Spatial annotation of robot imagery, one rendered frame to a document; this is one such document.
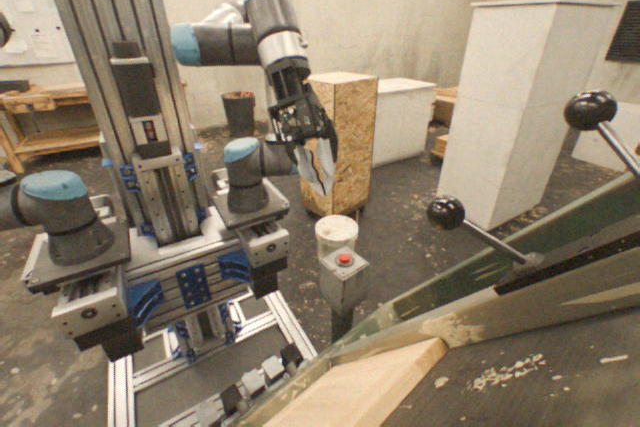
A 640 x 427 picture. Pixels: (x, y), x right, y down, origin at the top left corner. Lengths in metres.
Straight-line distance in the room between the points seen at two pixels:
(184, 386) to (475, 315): 1.45
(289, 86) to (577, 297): 0.42
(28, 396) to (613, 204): 2.37
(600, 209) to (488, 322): 0.25
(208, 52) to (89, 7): 0.51
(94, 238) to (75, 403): 1.23
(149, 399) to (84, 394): 0.51
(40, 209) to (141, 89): 0.39
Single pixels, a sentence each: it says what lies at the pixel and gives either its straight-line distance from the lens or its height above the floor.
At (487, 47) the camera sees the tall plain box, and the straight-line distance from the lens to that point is 2.71.
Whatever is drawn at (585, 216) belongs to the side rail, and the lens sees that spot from 0.59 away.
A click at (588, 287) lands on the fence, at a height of 1.41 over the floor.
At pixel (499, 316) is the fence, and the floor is 1.33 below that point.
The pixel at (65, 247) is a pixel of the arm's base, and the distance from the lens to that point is 1.07.
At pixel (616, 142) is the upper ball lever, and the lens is 0.35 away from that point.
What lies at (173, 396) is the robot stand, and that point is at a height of 0.21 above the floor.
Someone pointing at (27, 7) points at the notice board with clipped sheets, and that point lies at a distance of 5.59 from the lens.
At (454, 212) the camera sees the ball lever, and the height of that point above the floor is 1.45.
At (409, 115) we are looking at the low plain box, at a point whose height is 0.61.
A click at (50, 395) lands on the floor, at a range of 2.26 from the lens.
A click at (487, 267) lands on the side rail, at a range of 0.69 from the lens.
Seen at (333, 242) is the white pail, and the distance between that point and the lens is 2.02.
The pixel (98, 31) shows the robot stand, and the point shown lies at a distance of 1.09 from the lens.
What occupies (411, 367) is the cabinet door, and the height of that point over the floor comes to 1.24.
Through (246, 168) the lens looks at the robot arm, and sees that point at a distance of 1.02.
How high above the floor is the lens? 1.61
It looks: 28 degrees down
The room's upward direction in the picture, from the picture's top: straight up
